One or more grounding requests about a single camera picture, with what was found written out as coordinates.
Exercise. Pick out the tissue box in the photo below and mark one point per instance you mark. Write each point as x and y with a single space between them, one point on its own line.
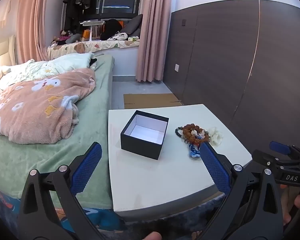
133 39

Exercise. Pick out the black square box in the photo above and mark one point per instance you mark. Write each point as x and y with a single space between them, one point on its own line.
140 147

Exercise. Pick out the black cloth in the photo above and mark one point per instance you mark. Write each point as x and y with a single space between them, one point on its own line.
92 62

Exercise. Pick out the pink curtain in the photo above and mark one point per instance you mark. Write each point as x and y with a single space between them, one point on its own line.
32 17
152 30

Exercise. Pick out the person's left hand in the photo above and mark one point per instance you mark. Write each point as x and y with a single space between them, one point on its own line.
151 236

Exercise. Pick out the flat cardboard sheet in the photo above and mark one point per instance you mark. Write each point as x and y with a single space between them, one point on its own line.
150 101

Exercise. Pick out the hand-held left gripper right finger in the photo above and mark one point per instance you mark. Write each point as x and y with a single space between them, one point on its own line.
215 170

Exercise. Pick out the white flower ornament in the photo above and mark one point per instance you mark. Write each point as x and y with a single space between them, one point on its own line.
216 136

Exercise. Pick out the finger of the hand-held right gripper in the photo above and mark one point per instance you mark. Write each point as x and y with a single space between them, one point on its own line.
280 148
262 156

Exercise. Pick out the pink printed blanket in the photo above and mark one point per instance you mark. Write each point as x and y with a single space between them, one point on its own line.
35 115

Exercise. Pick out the bed with green sheet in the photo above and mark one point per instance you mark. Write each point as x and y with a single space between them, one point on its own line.
95 120

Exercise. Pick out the grey pillow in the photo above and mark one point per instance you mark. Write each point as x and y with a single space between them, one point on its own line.
133 26

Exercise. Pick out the dark framed window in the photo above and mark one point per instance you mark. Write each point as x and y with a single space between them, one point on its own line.
120 0

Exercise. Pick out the white table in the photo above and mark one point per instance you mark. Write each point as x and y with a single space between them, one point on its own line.
152 180

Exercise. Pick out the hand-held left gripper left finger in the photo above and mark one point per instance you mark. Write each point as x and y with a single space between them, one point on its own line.
87 165

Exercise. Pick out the white desk lamp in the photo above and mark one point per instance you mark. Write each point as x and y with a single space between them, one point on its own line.
91 27

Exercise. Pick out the pile of plush toys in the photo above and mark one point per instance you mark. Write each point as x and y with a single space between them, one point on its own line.
67 38

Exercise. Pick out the printed window seat cushion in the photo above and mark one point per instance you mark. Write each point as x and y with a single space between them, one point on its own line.
105 45

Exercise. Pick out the light green quilt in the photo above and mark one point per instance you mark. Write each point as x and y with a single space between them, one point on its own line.
65 62

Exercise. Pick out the cream padded headboard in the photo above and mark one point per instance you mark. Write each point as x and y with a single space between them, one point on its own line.
2 50

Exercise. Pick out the white wall socket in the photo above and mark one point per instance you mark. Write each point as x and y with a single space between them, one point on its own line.
177 67

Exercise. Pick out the black orange bag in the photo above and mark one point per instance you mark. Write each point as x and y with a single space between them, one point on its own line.
111 28

